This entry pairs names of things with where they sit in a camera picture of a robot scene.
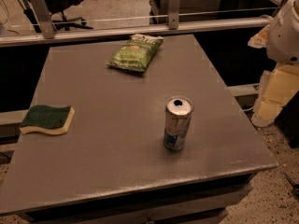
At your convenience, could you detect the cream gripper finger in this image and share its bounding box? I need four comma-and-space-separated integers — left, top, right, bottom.
248, 25, 270, 49
251, 63, 299, 127

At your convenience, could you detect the silver blue Red Bull can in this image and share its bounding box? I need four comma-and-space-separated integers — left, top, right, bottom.
164, 96, 193, 151

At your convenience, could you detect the green jalapeno chip bag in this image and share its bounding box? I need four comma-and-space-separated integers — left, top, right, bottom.
107, 34, 164, 73

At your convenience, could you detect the grey table drawer base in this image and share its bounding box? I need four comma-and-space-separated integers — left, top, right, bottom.
19, 174, 254, 224

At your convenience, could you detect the black office chair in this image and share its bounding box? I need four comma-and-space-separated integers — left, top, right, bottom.
22, 0, 93, 33

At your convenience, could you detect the green yellow sponge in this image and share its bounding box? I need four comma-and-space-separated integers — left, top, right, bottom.
20, 105, 75, 135

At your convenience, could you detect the metal railing frame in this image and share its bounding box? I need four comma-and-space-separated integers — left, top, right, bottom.
1, 0, 287, 46

